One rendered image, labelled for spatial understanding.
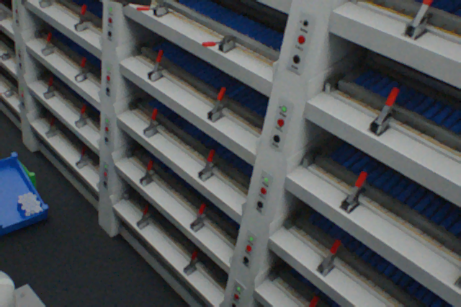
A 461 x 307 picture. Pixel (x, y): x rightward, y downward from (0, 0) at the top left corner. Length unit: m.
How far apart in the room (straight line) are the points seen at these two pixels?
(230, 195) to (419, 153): 0.57
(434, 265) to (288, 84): 0.47
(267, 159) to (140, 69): 0.55
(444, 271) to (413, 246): 0.07
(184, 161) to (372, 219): 0.61
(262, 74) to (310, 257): 0.46
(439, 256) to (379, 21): 0.47
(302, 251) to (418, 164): 0.42
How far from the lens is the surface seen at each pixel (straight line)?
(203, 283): 1.61
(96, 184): 1.96
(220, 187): 1.35
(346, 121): 0.99
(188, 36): 1.26
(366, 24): 0.93
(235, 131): 1.23
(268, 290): 1.37
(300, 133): 1.07
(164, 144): 1.50
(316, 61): 1.00
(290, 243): 1.23
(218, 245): 1.45
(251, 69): 1.12
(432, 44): 0.90
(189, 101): 1.34
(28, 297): 1.40
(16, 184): 2.15
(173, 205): 1.57
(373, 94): 1.03
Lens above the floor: 1.36
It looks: 32 degrees down
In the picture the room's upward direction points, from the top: 11 degrees clockwise
